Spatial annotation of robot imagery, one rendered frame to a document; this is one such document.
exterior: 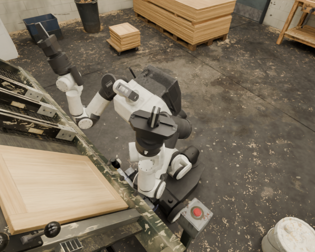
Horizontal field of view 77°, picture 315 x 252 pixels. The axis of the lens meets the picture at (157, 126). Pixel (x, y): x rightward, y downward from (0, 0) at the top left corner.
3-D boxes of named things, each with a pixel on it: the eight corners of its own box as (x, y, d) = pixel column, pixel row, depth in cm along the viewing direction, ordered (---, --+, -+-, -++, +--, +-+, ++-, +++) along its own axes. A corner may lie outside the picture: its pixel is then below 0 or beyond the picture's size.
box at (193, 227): (207, 224, 112) (213, 213, 99) (193, 240, 107) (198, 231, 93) (191, 209, 118) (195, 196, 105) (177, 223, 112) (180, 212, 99)
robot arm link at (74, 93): (68, 67, 100) (73, 89, 109) (58, 75, 93) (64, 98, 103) (80, 70, 99) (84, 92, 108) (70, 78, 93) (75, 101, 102)
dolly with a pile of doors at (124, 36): (141, 50, 411) (140, 30, 381) (118, 57, 391) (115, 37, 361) (128, 39, 446) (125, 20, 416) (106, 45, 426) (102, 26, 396)
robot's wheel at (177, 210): (175, 214, 192) (185, 199, 186) (179, 218, 189) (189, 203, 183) (163, 222, 176) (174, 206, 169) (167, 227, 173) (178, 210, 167)
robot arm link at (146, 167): (139, 152, 63) (139, 176, 72) (166, 149, 65) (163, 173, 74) (137, 137, 68) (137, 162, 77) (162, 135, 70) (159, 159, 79)
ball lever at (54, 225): (31, 246, 54) (65, 233, 50) (16, 251, 51) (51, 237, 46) (30, 231, 55) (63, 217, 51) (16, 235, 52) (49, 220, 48)
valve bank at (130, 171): (167, 210, 135) (169, 195, 117) (152, 225, 128) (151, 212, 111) (124, 164, 160) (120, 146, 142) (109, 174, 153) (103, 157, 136)
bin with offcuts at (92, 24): (106, 30, 479) (101, 0, 432) (86, 35, 460) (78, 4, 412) (98, 24, 509) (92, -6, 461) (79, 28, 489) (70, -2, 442)
